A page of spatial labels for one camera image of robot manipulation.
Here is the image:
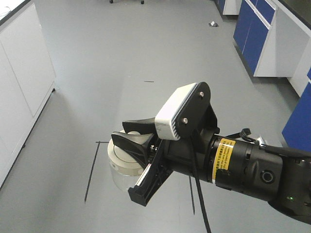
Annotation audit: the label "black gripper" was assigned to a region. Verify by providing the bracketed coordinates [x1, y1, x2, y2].
[111, 105, 220, 206]

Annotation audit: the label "glass jar with white lid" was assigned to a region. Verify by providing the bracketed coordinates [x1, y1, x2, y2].
[107, 139, 144, 192]

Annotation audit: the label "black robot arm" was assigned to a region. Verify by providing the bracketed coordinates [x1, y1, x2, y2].
[111, 103, 311, 223]

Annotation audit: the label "white lab cabinet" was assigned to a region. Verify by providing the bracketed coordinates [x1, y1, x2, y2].
[0, 0, 55, 183]

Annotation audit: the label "blue lab cabinets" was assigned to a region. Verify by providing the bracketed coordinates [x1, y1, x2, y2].
[215, 0, 311, 151]

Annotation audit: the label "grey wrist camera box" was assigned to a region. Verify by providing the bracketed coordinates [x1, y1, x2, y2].
[155, 82, 211, 141]

